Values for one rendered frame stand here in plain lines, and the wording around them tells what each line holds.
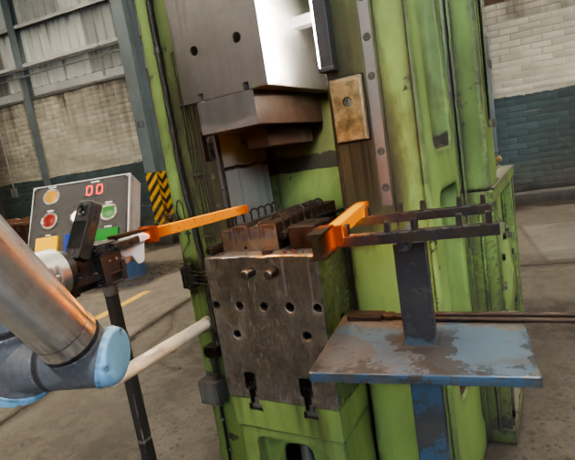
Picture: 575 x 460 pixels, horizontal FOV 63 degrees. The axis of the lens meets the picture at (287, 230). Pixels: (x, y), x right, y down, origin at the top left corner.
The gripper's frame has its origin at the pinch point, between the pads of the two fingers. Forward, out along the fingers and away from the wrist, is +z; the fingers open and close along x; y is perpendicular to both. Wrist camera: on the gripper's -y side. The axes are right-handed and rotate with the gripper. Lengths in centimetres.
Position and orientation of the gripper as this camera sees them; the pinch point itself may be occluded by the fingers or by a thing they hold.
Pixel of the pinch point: (141, 234)
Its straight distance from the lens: 104.7
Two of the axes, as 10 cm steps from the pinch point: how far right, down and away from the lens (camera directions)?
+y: 1.7, 9.7, 1.7
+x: 8.6, -0.6, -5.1
